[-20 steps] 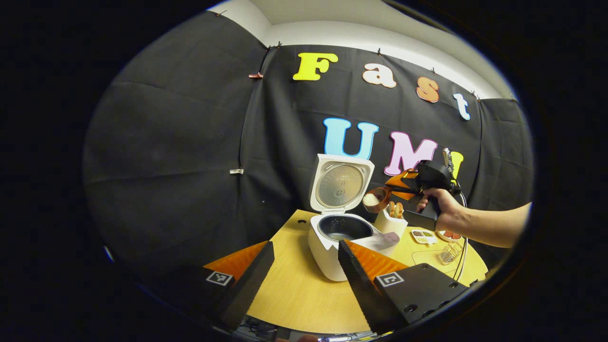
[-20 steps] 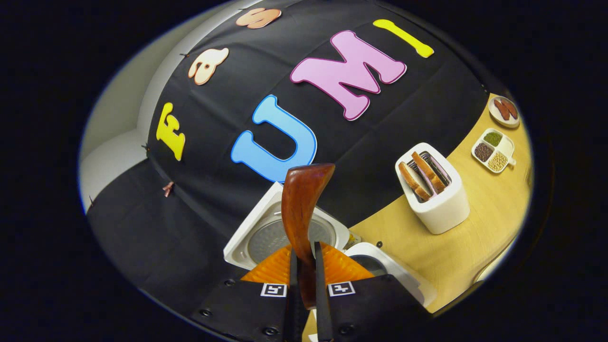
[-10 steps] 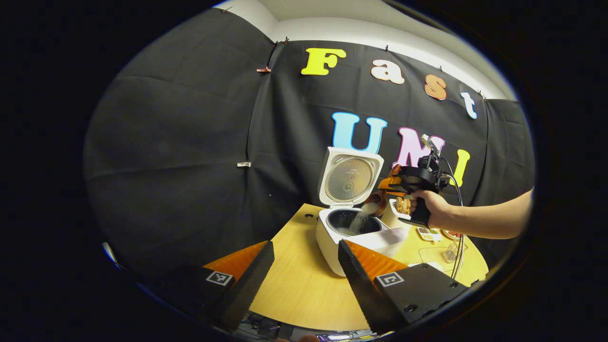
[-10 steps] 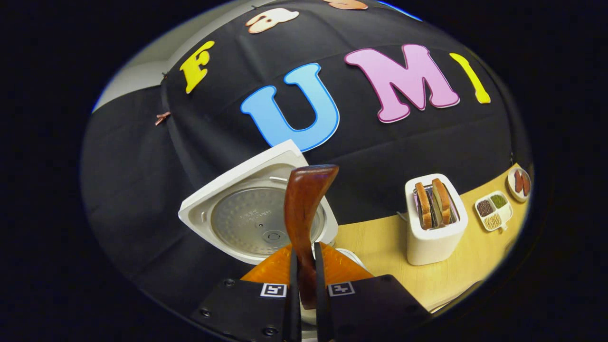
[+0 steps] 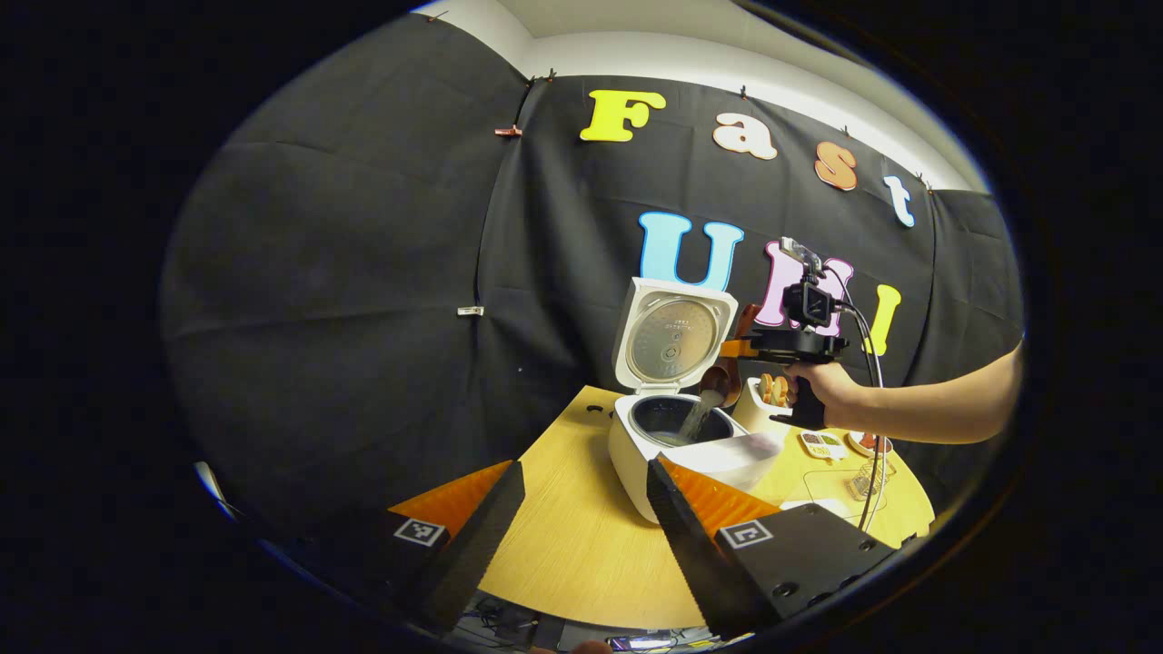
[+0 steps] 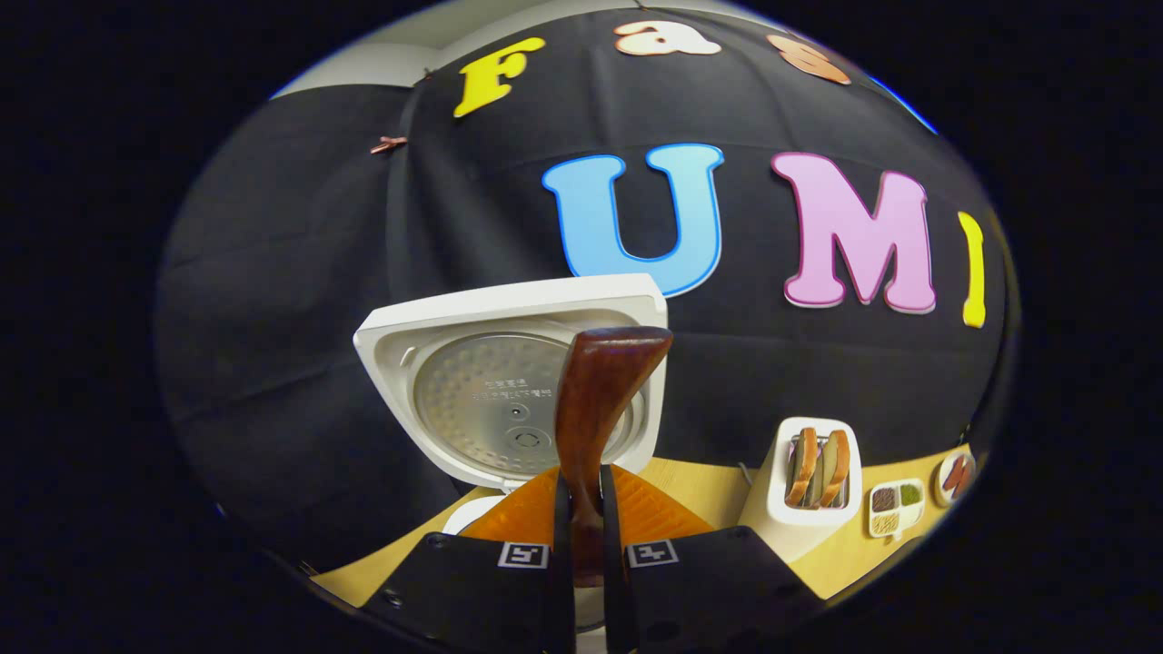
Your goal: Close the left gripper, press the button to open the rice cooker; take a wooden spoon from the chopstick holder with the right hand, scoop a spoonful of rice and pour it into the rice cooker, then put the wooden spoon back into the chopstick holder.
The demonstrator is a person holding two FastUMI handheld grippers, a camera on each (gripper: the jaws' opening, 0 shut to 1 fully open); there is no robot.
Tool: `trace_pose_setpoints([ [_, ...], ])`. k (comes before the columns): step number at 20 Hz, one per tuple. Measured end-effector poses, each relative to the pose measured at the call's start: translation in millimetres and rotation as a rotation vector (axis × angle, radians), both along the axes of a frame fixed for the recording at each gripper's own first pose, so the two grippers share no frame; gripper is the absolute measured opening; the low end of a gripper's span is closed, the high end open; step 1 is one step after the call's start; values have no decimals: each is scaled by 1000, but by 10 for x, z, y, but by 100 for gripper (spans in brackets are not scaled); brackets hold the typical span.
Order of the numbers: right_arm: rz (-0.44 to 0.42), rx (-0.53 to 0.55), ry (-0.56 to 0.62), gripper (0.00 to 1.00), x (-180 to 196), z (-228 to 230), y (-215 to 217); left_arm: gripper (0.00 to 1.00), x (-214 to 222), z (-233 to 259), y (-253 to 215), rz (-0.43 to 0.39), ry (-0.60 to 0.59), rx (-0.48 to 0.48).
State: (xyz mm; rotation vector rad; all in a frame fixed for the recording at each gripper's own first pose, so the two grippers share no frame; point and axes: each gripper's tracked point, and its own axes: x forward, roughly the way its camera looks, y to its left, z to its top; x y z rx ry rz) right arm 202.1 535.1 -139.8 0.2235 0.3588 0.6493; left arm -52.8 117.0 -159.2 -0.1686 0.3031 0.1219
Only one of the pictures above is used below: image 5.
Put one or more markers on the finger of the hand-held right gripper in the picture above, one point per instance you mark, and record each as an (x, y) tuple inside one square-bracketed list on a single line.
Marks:
[(738, 348)]

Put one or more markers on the divided white bean dish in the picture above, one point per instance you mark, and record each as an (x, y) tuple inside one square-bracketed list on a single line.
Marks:
[(822, 445)]

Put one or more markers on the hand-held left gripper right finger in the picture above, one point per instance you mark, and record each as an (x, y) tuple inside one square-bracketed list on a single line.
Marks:
[(695, 554)]

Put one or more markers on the white toaster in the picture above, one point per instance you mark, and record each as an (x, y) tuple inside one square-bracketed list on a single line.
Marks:
[(750, 413)]

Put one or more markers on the small white round plate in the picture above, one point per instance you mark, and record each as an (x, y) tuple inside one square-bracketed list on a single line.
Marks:
[(881, 448)]

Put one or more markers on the white rice heap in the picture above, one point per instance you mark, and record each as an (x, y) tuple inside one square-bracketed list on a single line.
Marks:
[(698, 418)]

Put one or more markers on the clear plastic container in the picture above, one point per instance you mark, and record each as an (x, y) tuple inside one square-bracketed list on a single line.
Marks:
[(818, 481)]

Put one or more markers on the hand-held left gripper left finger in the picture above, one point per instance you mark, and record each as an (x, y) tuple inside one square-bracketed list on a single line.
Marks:
[(472, 554)]

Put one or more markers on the toasted bread slice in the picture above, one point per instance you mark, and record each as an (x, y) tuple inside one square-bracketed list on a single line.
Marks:
[(780, 391), (767, 391)]

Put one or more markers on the white rice cooker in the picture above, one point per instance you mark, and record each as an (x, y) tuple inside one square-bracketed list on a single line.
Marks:
[(636, 454)]

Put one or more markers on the black backdrop cloth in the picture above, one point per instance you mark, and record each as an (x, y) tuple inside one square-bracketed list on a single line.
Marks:
[(318, 272)]

